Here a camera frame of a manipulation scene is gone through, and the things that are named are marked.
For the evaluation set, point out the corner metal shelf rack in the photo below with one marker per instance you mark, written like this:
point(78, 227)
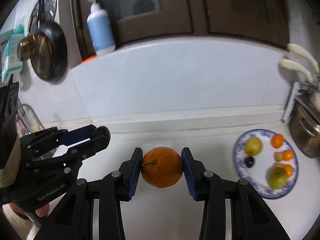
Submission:
point(305, 93)

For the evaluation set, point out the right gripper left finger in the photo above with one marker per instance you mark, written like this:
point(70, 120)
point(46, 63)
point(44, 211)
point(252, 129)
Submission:
point(72, 218)

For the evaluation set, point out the teal paper box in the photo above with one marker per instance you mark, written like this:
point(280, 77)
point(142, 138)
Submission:
point(10, 64)

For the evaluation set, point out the dark plum back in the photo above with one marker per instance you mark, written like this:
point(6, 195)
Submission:
point(101, 131)

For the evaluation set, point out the large orange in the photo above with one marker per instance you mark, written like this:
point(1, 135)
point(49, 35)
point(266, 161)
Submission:
point(277, 140)

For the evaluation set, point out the black frying pan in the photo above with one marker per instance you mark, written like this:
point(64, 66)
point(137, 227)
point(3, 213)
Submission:
point(58, 42)

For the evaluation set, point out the cream handle saucepan upper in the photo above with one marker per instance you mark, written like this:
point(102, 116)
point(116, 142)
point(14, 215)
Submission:
point(302, 52)

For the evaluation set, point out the dark wooden window frame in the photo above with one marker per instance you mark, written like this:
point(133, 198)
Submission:
point(133, 20)

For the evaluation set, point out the brass strainer ladle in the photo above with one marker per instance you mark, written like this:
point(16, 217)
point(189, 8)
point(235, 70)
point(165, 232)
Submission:
point(32, 48)

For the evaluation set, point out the round steel steamer rack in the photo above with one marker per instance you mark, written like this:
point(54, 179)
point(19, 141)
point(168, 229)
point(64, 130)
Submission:
point(44, 11)

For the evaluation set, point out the cream handle saucepan lower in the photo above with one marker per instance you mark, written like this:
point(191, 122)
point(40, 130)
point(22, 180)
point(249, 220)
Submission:
point(297, 67)

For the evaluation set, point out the small orange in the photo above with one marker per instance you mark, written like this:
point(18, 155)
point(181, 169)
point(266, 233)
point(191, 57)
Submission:
point(287, 167)
point(287, 155)

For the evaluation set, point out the green pear back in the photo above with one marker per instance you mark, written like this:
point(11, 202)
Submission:
point(253, 146)

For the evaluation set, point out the blue soap pump bottle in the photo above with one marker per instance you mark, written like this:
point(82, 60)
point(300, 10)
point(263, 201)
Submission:
point(100, 29)

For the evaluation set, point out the cream handle saucepan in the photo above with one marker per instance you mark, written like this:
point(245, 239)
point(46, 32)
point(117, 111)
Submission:
point(302, 52)
point(297, 67)

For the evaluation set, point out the dark plum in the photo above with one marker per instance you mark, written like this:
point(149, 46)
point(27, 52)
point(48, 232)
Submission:
point(249, 161)
point(101, 131)

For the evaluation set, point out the brown kiwi back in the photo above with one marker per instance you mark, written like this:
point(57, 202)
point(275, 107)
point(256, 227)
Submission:
point(278, 156)

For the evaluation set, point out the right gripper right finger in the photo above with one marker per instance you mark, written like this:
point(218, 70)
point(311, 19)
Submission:
point(251, 217)

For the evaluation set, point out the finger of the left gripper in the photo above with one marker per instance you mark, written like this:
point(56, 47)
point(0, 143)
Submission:
point(77, 135)
point(86, 149)

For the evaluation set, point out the blue white oval plate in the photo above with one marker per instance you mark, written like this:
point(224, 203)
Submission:
point(263, 163)

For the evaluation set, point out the dark plum front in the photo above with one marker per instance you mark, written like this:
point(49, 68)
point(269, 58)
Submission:
point(249, 161)

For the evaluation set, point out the chrome tall faucet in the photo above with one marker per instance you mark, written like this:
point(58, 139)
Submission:
point(29, 119)

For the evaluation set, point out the steel stock pot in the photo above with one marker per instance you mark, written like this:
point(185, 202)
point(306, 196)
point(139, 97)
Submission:
point(304, 127)

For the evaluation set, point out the yellow pear front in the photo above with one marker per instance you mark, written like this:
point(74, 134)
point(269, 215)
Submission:
point(277, 178)

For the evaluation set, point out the person's left hand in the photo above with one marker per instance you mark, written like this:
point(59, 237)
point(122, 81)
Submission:
point(43, 211)

